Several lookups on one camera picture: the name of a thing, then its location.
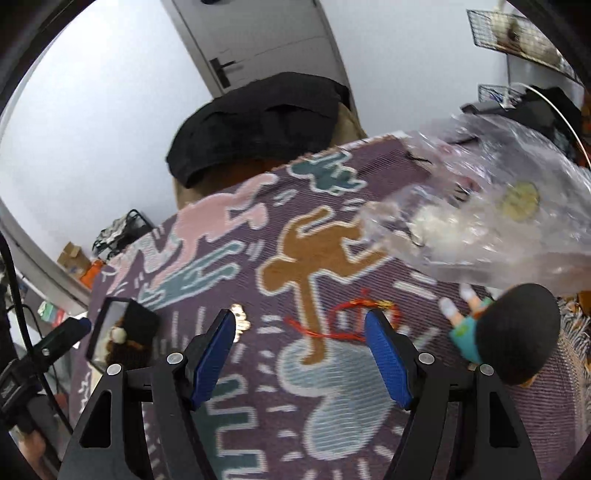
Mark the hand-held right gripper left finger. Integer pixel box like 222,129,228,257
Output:
58,309,237,480

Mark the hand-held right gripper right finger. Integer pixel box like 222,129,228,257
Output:
364,308,543,480

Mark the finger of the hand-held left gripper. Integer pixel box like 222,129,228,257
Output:
28,318,93,366

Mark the red string bracelet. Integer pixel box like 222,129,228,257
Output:
285,287,403,345

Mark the amber and black bead bracelet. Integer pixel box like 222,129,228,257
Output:
104,325,155,367

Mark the black jewelry box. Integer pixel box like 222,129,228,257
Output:
85,298,162,374

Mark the gold jewelry piece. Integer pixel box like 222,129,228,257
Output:
230,302,254,343

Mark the person's left hand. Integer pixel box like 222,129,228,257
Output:
19,433,48,468

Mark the red and green box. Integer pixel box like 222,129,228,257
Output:
37,300,68,325

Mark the orange box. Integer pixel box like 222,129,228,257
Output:
81,261,105,289

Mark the brown cardboard box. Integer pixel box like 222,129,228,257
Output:
58,241,92,278

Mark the printed purple blanket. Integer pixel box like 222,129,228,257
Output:
69,134,591,480

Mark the black metal rack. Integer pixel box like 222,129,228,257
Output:
92,209,156,259

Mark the black-haired doll figure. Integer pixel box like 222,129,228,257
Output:
438,282,561,387

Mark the clear plastic bag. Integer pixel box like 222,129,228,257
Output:
360,113,591,292

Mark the tan chair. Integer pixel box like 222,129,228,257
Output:
172,102,368,214

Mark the black cloth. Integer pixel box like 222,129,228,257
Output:
166,71,351,189

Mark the black device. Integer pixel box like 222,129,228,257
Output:
462,85,587,154

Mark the grey door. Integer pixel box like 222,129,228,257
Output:
161,0,356,116

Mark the white woven bag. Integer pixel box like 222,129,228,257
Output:
489,0,570,66

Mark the black cable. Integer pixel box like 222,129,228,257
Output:
0,233,72,432

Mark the small black wire basket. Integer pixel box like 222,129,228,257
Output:
478,84,525,110

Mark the black door handle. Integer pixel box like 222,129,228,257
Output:
209,58,243,88

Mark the white cable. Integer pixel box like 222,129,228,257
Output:
510,82,591,168

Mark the large black wire basket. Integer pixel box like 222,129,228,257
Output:
466,8,583,85

